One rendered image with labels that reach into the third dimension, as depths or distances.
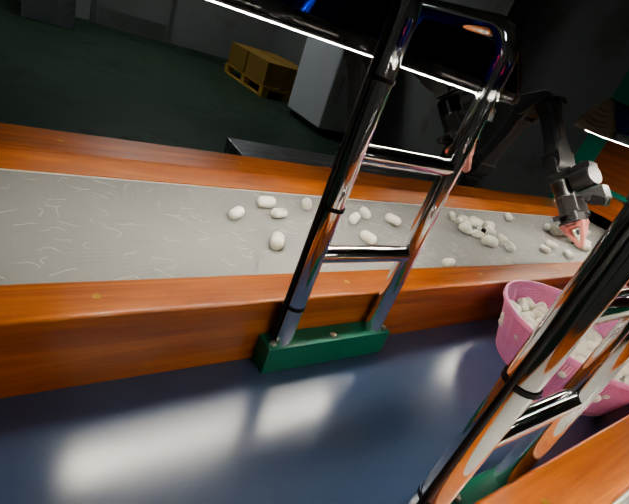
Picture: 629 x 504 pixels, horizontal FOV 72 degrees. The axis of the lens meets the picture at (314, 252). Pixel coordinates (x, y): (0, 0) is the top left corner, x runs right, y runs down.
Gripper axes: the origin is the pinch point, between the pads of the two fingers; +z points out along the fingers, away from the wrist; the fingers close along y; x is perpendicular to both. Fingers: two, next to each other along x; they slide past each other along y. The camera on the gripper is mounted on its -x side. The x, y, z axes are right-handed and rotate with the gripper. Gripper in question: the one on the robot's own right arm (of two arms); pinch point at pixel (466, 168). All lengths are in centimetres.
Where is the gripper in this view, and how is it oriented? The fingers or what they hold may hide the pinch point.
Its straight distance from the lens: 118.7
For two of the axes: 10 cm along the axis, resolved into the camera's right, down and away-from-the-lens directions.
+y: 8.1, -0.1, 5.8
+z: 1.7, 9.6, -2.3
